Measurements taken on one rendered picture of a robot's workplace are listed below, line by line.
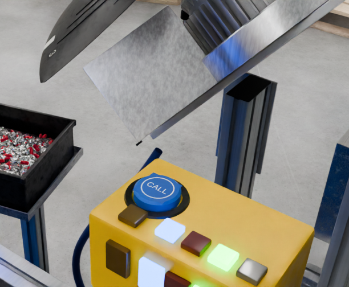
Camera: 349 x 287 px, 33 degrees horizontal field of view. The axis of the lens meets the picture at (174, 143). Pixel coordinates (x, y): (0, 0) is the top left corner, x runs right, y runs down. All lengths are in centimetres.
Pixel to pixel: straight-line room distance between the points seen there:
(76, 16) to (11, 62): 209
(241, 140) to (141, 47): 27
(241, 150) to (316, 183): 136
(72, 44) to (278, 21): 36
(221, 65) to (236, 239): 38
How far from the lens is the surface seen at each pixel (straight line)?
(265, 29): 77
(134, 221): 47
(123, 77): 83
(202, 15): 84
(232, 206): 50
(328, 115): 281
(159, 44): 83
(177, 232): 46
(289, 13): 77
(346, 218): 100
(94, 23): 96
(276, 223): 49
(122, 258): 48
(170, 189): 49
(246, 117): 98
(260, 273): 44
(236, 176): 105
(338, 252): 107
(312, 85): 305
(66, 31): 101
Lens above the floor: 139
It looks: 35 degrees down
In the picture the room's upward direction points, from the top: 4 degrees clockwise
